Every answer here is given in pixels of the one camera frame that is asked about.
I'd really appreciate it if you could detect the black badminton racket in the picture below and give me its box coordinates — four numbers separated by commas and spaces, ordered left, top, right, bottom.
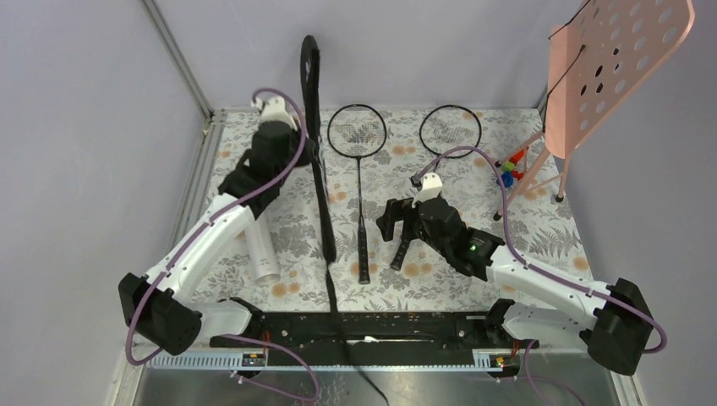
391, 104, 483, 271
326, 103, 388, 285

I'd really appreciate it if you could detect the white shuttlecock tube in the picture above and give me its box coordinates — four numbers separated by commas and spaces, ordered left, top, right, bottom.
244, 214, 281, 287

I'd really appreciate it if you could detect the black Crossway racket bag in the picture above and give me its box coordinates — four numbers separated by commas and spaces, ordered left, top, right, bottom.
298, 34, 390, 406

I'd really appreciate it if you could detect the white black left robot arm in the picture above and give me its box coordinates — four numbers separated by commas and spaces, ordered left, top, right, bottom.
118, 118, 309, 365

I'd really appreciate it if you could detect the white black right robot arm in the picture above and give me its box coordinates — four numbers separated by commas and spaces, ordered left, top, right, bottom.
375, 196, 654, 376

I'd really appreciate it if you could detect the floral table mat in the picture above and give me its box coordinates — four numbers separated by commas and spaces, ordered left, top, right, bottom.
193, 109, 593, 311

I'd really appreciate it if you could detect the colourful toy pile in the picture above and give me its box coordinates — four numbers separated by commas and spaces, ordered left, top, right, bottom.
500, 147, 529, 188

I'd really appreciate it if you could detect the pink perforated metal chair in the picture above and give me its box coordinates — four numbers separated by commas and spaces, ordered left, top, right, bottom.
494, 0, 695, 220

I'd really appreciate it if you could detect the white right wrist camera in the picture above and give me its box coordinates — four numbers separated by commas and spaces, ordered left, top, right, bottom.
411, 173, 443, 207

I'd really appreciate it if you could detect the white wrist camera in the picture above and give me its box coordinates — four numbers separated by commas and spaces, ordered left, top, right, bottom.
251, 96, 298, 130
411, 173, 443, 207

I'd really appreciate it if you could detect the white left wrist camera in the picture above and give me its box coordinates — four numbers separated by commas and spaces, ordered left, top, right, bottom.
251, 96, 298, 130

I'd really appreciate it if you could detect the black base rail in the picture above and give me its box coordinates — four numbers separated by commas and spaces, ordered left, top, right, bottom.
209, 299, 528, 370

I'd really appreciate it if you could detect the aluminium frame profile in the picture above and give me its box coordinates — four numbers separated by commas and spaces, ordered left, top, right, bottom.
140, 0, 228, 293

